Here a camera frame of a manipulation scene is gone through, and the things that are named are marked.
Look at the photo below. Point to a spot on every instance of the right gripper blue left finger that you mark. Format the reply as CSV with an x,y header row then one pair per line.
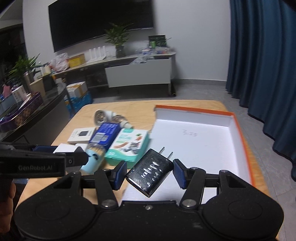
x,y
118,175

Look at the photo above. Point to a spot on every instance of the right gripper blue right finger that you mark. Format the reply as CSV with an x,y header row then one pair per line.
x,y
180,173

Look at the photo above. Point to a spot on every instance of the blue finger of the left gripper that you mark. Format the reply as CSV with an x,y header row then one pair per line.
x,y
45,149

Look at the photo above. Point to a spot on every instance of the black USB charger plug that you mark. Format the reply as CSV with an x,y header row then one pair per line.
x,y
150,172

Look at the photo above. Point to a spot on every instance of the teal bandage box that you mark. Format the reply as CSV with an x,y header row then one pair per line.
x,y
129,146

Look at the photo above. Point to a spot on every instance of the light blue toothpick holder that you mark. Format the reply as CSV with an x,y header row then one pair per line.
x,y
96,154

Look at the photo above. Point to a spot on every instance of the blue printed box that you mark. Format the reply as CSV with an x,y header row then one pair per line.
x,y
106,134

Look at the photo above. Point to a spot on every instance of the left hand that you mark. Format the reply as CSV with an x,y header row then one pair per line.
x,y
8,191

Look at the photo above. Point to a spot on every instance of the dark glass side table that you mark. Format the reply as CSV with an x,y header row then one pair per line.
x,y
44,125

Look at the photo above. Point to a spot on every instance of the white charger retail box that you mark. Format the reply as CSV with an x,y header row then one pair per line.
x,y
81,135

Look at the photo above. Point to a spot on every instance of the orange white shallow box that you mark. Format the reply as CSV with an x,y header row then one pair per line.
x,y
208,139

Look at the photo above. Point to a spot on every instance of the purple patterned tin box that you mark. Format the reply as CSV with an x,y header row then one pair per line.
x,y
15,118

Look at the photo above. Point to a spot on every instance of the blue plastic bag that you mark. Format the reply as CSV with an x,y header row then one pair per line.
x,y
78,102

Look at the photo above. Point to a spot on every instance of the white yellow cardboard boxes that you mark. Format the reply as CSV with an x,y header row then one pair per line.
x,y
78,89

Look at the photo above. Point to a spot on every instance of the left potted green plant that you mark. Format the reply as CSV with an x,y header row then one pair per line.
x,y
23,65

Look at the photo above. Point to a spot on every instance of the potted green plant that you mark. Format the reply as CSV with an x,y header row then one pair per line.
x,y
23,65
117,35

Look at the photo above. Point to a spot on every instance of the white red plastic bag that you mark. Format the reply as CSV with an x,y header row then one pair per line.
x,y
60,62

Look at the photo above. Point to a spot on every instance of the yellow cardboard box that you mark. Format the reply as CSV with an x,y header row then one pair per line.
x,y
76,60

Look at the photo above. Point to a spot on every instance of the white TV console cabinet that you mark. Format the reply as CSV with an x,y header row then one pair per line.
x,y
121,72

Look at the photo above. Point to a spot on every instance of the white wifi router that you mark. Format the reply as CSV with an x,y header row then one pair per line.
x,y
97,54

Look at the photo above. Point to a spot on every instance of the black green display box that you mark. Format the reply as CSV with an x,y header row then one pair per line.
x,y
157,41

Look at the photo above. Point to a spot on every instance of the dark blue curtain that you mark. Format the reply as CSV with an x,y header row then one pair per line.
x,y
261,72

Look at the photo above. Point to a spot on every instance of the wall mounted black television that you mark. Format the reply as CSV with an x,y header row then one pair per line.
x,y
73,22

